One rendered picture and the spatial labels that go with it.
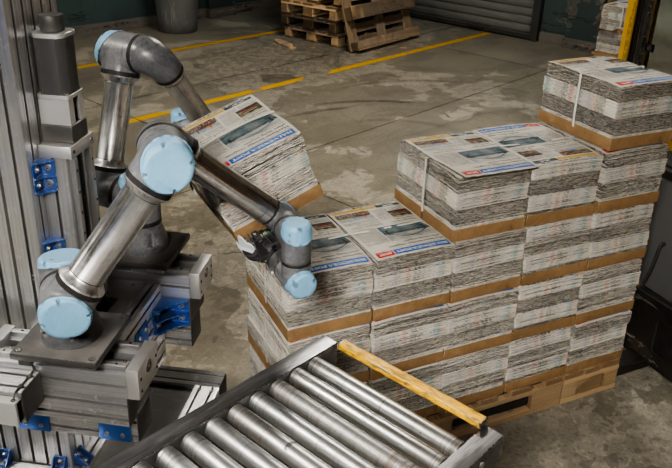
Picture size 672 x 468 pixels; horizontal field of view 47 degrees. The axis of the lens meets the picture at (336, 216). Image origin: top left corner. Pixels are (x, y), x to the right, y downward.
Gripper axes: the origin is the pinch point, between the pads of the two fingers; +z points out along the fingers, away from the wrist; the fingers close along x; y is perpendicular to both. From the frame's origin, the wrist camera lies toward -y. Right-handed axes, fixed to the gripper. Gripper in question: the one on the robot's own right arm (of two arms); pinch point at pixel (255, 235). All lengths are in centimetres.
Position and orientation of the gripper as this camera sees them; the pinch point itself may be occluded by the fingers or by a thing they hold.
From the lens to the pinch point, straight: 220.2
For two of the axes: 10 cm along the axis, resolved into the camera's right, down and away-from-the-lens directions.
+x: -8.5, 4.8, -2.3
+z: -4.5, -4.0, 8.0
